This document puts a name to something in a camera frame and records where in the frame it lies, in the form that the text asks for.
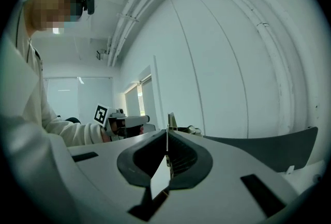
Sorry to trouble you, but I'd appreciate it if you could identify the person's beige sweatshirt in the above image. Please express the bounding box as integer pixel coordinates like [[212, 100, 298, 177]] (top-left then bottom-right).
[[0, 34, 52, 133]]

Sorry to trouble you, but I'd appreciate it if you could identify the dark grey desk partition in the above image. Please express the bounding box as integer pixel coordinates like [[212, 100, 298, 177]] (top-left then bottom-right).
[[204, 126, 319, 173]]

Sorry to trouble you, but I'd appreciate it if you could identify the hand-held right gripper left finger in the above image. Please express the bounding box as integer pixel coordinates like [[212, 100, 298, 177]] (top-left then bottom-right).
[[67, 129, 168, 212]]

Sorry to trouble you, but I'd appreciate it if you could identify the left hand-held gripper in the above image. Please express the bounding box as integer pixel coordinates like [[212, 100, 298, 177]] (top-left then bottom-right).
[[93, 103, 151, 142]]

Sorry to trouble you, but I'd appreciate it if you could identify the glass wall with blinds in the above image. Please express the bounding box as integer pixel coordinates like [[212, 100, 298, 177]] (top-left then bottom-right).
[[43, 77, 114, 125]]

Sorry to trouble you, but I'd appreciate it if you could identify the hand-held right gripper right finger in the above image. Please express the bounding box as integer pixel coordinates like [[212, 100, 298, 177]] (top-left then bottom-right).
[[154, 129, 298, 224]]

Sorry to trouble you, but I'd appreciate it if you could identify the window with roller blind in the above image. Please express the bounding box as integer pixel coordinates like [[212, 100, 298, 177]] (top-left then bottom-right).
[[125, 64, 159, 129]]

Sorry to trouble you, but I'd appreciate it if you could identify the person's left forearm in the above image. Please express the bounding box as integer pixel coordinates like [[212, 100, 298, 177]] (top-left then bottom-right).
[[41, 103, 113, 146]]

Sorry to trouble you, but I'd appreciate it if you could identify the person's head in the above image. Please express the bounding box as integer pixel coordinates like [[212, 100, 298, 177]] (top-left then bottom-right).
[[22, 0, 88, 37]]

